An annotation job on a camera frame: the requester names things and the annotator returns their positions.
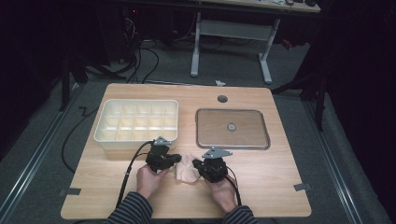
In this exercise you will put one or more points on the black metal stand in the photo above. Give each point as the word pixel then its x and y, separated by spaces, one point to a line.
pixel 65 81
pixel 320 99

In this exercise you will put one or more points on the grey tape piece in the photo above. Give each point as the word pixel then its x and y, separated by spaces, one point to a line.
pixel 71 191
pixel 302 187

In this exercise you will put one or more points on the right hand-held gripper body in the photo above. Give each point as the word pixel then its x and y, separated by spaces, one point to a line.
pixel 214 169

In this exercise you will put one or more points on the person's left hand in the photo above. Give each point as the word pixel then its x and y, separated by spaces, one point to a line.
pixel 148 182

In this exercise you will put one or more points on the rectangular metal tray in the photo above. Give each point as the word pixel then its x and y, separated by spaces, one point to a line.
pixel 218 137

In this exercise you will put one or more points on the small round metal disc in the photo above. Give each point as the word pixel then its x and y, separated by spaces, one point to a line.
pixel 231 126

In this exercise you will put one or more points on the person's right hand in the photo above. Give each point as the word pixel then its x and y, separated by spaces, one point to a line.
pixel 225 194

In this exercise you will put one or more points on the pale pink cloth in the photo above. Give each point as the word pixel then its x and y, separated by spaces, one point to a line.
pixel 186 169

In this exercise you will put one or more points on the desk with white metal legs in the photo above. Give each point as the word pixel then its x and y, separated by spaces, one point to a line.
pixel 232 29

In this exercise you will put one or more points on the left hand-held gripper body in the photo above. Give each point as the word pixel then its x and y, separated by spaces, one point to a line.
pixel 158 158

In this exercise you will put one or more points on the white compartment storage box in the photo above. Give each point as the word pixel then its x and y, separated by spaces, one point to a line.
pixel 137 123

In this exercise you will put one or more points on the metal floor rail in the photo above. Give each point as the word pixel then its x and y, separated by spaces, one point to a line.
pixel 31 174
pixel 336 174

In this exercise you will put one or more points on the crumpled white paper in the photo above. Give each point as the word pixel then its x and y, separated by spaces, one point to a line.
pixel 220 83

